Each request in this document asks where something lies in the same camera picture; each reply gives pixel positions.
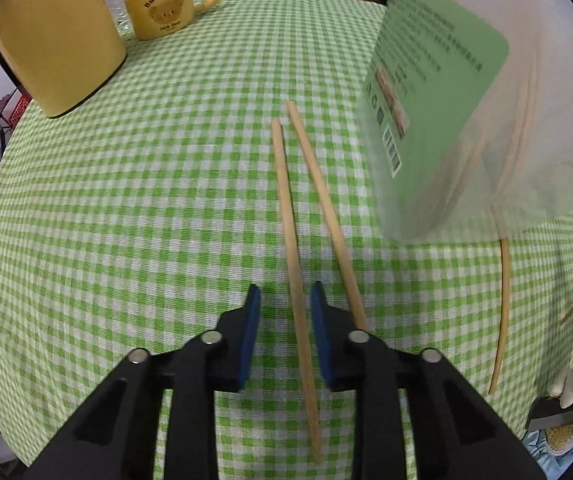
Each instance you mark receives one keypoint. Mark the yellow bear mug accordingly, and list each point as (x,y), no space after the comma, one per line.
(164,10)

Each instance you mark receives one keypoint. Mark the red crate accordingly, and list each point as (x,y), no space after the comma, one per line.
(19,109)

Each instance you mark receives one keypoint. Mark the yellow thermos jug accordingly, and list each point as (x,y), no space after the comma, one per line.
(61,35)

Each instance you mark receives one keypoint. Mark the clear plastic container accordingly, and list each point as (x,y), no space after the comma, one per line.
(441,85)

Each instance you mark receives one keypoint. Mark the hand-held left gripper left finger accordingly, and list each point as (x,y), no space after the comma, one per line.
(246,345)

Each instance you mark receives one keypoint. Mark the thick wooden chopstick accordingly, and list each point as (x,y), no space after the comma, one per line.
(506,310)

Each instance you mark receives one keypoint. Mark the light blue clothing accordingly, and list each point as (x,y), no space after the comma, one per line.
(541,457)

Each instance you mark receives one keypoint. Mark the green checkered tablecloth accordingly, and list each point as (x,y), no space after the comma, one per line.
(141,200)

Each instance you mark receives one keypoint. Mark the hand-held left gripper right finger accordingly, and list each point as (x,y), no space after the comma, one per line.
(322,345)

